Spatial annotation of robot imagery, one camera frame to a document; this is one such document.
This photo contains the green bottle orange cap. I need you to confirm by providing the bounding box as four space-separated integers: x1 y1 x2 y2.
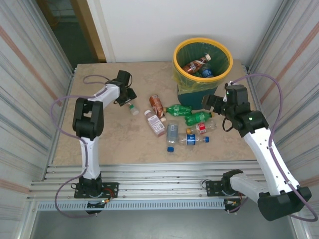
184 111 215 126

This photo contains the clear bottle red label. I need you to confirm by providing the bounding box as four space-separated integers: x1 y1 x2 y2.
186 120 217 135

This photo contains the clear bottle Pepsi label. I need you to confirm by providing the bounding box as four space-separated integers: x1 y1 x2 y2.
178 133 210 146

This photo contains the clear bottle grey blue label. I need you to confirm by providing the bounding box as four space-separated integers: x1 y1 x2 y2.
165 120 180 153

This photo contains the teal bin with yellow rim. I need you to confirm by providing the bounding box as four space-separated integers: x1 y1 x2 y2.
173 37 234 111

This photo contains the yellow plastic bin liner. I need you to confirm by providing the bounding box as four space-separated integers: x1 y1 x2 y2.
173 41 230 95

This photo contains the green bottle yellow cap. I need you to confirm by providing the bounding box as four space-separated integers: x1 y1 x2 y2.
163 104 193 117

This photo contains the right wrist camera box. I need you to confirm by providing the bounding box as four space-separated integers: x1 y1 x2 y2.
222 83 230 103

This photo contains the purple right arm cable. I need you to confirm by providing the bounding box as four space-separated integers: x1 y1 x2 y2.
225 73 319 222

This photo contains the wooden door frame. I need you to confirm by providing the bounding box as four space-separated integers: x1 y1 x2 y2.
68 0 107 63

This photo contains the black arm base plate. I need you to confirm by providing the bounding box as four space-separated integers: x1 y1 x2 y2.
205 179 251 197
74 182 119 199

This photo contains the aluminium rail frame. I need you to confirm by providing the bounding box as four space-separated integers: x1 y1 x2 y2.
26 160 299 203

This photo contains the orange cable loop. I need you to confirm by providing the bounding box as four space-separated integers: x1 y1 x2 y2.
51 13 67 28

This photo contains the slotted light blue cable duct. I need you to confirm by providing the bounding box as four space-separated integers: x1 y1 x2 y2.
37 200 226 211

